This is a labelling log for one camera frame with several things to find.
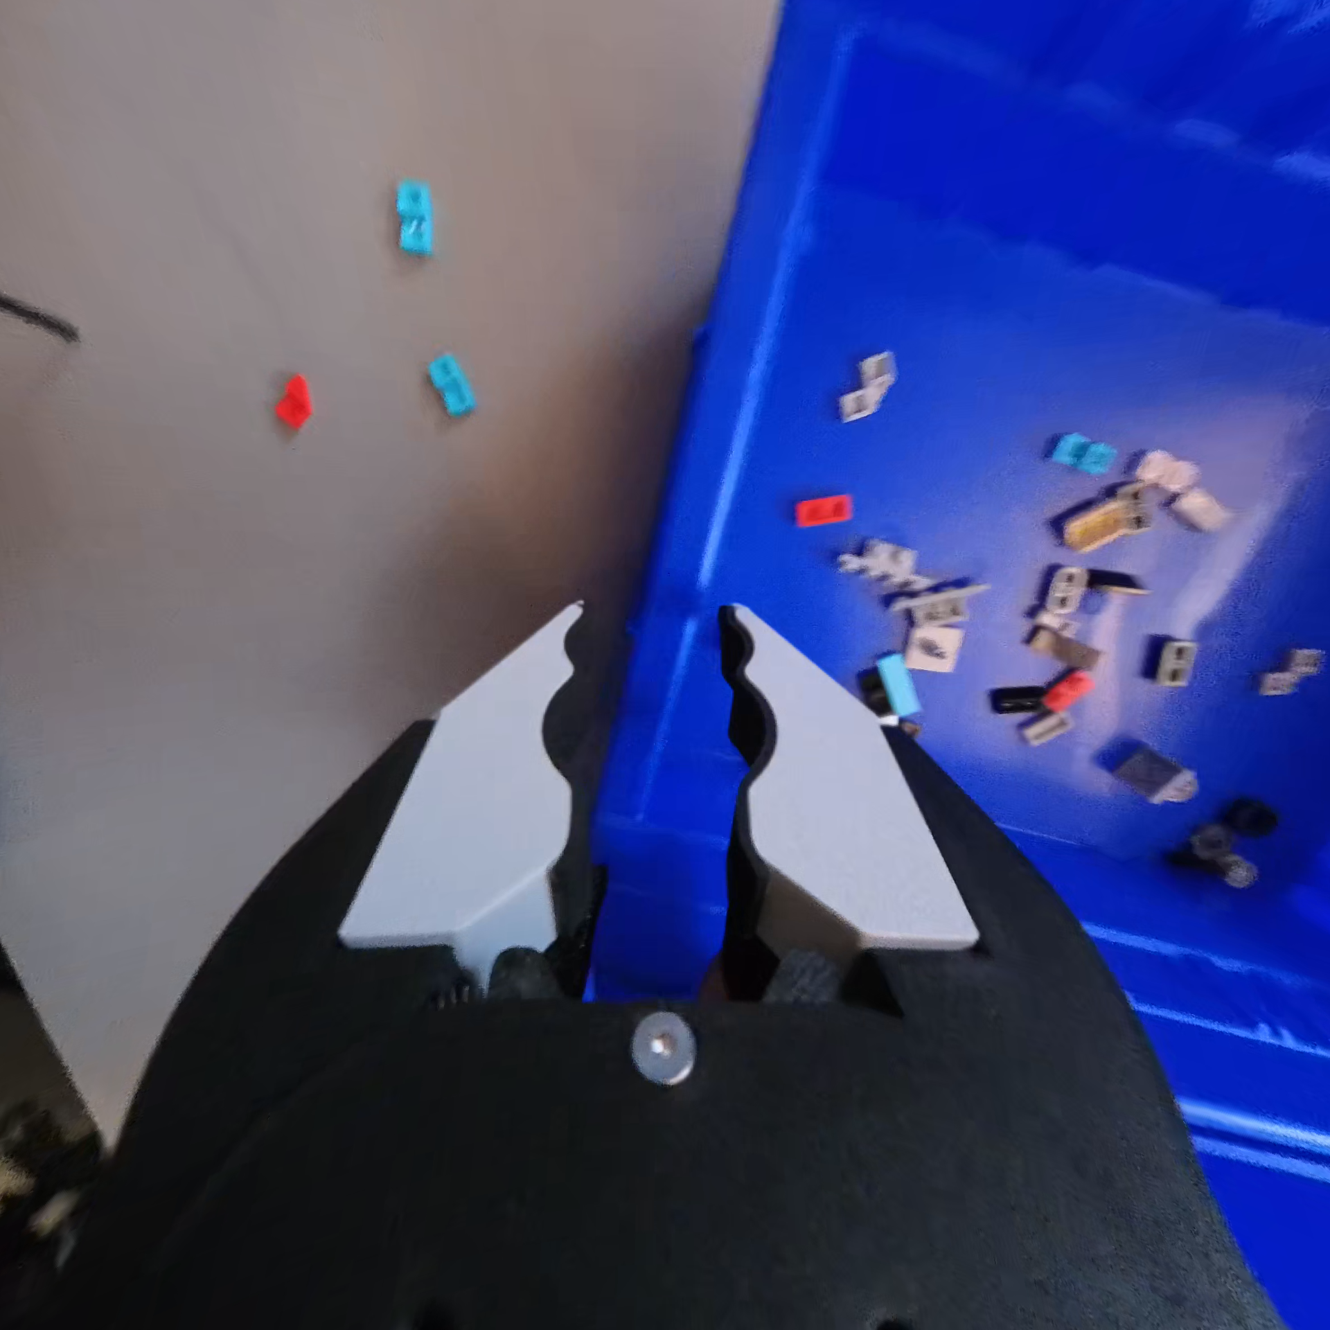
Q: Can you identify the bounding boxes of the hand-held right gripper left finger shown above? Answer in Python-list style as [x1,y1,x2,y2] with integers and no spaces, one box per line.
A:
[339,602,613,999]

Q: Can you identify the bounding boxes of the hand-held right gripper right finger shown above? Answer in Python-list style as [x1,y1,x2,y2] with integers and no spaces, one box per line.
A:
[714,602,980,1003]

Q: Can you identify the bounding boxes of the pile of small bricks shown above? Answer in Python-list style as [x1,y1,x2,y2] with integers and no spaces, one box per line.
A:
[795,352,1325,889]

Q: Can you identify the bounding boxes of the blue plastic bin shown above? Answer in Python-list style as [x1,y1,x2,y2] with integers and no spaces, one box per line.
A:
[589,0,1330,1330]

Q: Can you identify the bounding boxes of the grey desk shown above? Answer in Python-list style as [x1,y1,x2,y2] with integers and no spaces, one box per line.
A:
[0,0,785,1136]

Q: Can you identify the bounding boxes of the black cable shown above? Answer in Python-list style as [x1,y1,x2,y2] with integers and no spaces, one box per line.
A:
[0,293,82,342]

